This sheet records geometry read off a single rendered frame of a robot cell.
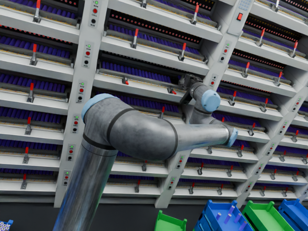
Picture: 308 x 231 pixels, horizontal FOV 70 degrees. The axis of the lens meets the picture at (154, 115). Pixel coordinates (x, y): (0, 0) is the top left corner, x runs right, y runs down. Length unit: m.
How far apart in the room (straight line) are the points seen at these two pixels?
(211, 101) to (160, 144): 0.53
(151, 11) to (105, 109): 0.66
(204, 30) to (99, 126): 0.83
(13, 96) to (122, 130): 0.82
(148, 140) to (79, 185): 0.26
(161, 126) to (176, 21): 0.72
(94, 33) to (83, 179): 0.68
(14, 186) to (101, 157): 1.00
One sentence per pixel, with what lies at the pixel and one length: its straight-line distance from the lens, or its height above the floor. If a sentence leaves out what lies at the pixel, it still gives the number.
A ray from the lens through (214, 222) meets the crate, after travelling 1.38.
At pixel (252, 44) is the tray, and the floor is 1.27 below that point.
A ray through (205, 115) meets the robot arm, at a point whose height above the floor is 0.90.
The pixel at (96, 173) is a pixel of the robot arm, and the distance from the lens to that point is 0.67.
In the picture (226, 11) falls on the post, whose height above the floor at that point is 1.38.
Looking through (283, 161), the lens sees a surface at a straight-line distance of 2.12.
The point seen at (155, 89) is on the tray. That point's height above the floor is 0.89.
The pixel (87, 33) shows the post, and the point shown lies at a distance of 1.11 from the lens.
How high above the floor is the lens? 1.22
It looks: 22 degrees down
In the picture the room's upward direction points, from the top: 18 degrees clockwise
